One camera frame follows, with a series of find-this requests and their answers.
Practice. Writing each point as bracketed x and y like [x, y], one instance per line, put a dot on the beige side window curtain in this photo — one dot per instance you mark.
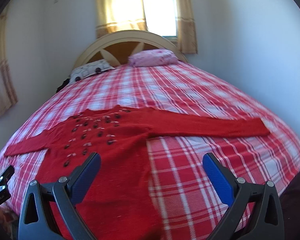
[8, 96]

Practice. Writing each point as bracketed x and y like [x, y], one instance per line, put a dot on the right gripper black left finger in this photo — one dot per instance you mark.
[36, 218]

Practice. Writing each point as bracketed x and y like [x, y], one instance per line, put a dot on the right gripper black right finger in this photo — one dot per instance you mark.
[254, 210]

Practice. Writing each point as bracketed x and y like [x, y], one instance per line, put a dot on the cream arched headboard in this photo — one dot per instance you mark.
[117, 47]

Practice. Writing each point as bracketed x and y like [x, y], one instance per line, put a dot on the beige window curtain right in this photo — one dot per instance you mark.
[187, 39]

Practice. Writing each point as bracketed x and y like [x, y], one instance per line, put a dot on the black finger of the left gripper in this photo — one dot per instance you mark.
[4, 179]

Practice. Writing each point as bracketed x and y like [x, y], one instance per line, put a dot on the white patterned pillow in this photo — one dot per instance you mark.
[89, 69]

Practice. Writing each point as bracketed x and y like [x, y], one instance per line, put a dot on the red white plaid bedspread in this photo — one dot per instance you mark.
[178, 186]

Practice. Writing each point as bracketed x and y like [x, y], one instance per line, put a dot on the red knit sweater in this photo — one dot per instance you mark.
[118, 205]

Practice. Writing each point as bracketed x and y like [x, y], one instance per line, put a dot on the beige window curtain left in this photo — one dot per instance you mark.
[118, 15]

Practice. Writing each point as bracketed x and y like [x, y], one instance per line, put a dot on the pink pillow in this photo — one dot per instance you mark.
[151, 58]

